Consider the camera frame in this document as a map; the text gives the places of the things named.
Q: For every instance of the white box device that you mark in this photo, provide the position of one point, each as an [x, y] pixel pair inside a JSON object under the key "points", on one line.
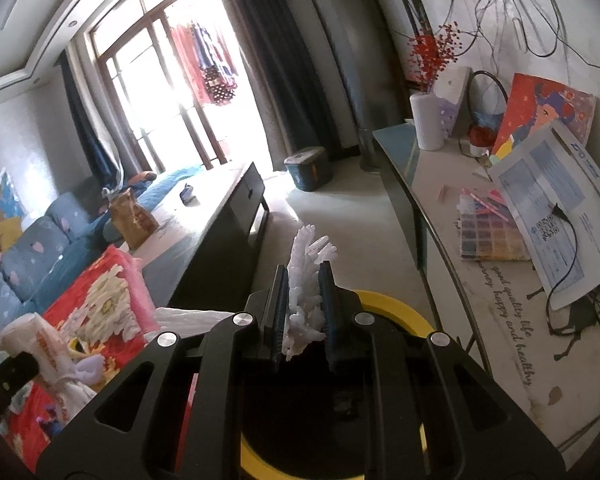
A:
{"points": [[454, 90]]}

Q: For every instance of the grey standing air conditioner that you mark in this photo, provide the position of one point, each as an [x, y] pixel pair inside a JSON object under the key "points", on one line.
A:
{"points": [[360, 85]]}

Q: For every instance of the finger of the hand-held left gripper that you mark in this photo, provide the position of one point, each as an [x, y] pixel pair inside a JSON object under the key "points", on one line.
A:
{"points": [[7, 375]]}

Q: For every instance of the small blue pouch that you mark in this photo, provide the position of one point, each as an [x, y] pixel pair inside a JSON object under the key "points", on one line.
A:
{"points": [[187, 195]]}

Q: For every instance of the grey lidded storage box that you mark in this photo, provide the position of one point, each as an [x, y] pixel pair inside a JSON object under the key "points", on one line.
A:
{"points": [[306, 167]]}

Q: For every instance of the brown paper bag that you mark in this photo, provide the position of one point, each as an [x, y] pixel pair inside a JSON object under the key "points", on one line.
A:
{"points": [[130, 217]]}

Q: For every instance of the brown window frame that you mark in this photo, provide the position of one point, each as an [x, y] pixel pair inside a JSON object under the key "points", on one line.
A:
{"points": [[152, 85]]}

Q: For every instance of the white printed paper sheet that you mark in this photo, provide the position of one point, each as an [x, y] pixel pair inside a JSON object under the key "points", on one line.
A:
{"points": [[545, 180]]}

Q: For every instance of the colourful bead box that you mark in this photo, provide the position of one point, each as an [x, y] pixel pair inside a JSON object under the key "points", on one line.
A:
{"points": [[490, 240]]}

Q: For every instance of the red berry branch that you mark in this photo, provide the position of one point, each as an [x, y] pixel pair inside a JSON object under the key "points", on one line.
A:
{"points": [[430, 52]]}

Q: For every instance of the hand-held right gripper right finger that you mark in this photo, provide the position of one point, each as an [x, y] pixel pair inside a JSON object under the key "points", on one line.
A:
{"points": [[326, 310]]}

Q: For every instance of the yellow cushion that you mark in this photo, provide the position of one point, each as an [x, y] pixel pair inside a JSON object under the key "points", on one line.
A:
{"points": [[7, 235]]}

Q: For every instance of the pink packets pile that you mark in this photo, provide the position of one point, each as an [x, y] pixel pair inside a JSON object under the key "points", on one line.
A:
{"points": [[490, 202]]}

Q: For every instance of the dark curtain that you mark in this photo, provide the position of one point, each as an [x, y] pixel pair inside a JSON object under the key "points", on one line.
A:
{"points": [[275, 60], [87, 130]]}

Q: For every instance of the white tissue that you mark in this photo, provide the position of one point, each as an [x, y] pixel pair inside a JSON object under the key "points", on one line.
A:
{"points": [[301, 280]]}

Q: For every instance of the yellow trash bin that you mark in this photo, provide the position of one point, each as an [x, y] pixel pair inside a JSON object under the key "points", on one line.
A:
{"points": [[395, 305]]}

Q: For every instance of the dark coffee table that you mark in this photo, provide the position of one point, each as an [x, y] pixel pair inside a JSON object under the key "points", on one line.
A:
{"points": [[220, 240]]}

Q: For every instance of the white paper napkin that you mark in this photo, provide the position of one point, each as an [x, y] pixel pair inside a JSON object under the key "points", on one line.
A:
{"points": [[190, 319]]}

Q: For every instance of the red printed blanket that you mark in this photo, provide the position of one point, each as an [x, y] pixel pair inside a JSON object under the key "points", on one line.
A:
{"points": [[125, 262]]}

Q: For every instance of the hanging clothes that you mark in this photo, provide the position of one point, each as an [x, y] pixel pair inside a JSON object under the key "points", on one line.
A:
{"points": [[210, 60]]}

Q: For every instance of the white plastic bag orange print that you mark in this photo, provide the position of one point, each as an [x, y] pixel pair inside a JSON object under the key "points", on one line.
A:
{"points": [[40, 340]]}

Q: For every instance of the blue patterned sofa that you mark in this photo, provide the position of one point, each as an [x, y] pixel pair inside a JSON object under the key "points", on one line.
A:
{"points": [[40, 245]]}

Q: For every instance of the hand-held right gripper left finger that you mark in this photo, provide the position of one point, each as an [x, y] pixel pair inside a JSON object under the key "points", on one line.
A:
{"points": [[280, 310]]}

